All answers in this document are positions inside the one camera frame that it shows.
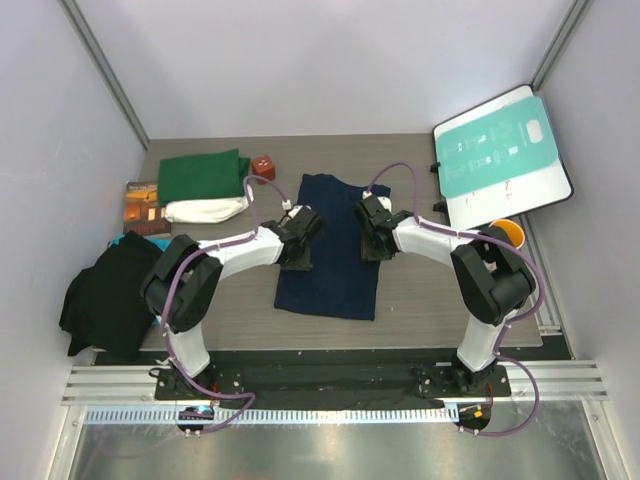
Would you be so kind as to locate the teal folding board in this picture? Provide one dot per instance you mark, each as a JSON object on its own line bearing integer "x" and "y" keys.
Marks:
{"x": 512, "y": 141}

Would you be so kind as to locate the green folded t-shirt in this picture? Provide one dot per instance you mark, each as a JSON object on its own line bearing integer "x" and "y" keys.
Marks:
{"x": 202, "y": 176}

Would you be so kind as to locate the aluminium frame post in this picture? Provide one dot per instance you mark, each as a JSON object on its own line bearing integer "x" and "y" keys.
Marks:
{"x": 561, "y": 39}
{"x": 91, "y": 44}

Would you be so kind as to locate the red cube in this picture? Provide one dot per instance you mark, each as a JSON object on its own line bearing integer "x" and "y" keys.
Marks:
{"x": 264, "y": 167}

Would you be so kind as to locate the left aluminium frame post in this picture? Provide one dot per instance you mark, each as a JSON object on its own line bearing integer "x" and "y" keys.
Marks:
{"x": 91, "y": 44}

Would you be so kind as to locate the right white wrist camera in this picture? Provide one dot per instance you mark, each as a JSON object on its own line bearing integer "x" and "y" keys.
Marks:
{"x": 383, "y": 200}

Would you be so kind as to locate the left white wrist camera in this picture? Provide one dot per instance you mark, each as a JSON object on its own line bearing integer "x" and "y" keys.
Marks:
{"x": 292, "y": 211}

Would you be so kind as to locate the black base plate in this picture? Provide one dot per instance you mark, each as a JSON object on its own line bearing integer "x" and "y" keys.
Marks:
{"x": 332, "y": 379}

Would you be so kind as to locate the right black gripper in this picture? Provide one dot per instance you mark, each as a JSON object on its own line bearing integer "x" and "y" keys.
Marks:
{"x": 370, "y": 254}

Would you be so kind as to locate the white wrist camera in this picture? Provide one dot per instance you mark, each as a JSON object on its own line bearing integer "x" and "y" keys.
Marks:
{"x": 292, "y": 211}
{"x": 383, "y": 200}

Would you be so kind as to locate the black crumpled t-shirt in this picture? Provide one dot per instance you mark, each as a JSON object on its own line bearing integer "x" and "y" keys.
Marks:
{"x": 103, "y": 306}

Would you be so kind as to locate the navy blue t-shirt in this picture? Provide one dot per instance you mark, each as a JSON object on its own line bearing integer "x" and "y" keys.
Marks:
{"x": 340, "y": 284}

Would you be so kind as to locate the white mug orange inside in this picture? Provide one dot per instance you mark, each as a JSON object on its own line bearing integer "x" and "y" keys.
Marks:
{"x": 513, "y": 230}

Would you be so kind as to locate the white slotted cable duct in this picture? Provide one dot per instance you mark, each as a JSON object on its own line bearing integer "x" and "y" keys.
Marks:
{"x": 182, "y": 415}

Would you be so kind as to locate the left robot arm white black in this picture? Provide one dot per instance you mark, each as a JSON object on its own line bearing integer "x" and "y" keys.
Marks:
{"x": 180, "y": 287}

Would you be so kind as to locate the right aluminium frame post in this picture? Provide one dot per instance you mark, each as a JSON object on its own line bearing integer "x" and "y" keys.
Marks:
{"x": 561, "y": 39}

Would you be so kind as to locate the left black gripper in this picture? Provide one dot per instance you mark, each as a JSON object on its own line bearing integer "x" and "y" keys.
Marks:
{"x": 302, "y": 264}

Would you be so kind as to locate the white whiteboard black frame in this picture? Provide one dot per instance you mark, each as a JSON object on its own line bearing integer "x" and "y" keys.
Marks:
{"x": 510, "y": 198}

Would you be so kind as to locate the white folded t-shirt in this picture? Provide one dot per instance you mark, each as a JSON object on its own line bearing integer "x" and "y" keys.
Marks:
{"x": 209, "y": 211}

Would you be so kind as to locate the brown cover book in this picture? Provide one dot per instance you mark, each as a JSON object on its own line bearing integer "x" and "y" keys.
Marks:
{"x": 142, "y": 212}

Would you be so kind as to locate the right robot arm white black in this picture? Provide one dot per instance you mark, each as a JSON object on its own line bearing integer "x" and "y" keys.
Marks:
{"x": 494, "y": 278}

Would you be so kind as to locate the teal t-shirt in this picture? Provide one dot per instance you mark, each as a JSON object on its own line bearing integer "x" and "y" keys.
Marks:
{"x": 161, "y": 243}

